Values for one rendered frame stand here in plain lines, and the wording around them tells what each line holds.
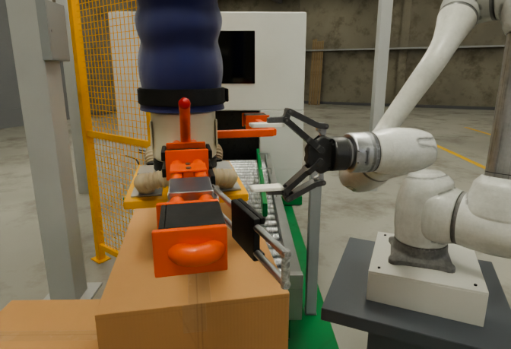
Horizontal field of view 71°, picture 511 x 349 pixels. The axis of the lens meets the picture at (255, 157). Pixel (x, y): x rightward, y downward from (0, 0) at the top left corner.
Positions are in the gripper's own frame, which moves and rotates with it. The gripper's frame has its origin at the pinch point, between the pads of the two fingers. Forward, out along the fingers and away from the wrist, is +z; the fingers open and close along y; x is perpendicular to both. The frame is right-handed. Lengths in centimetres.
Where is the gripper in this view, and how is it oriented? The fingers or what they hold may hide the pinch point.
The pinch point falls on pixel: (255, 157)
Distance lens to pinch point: 75.0
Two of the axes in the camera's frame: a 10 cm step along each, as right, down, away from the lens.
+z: -9.8, 0.5, -2.0
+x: -2.1, -2.3, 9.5
